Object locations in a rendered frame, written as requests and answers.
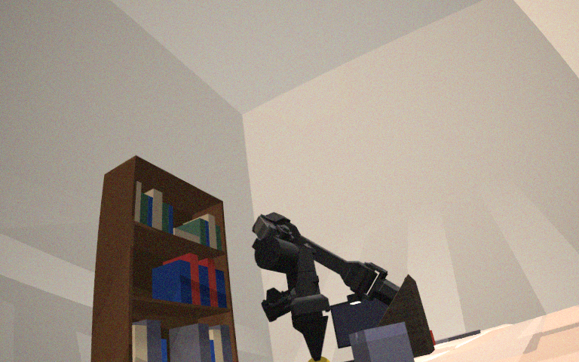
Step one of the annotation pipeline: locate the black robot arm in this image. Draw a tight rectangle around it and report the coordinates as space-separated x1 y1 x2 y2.
252 212 400 322

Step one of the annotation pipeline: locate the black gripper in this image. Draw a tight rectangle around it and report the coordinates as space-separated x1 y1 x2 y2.
286 271 330 361

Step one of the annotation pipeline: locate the gold coin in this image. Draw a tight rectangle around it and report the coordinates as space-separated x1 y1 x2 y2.
308 356 330 362

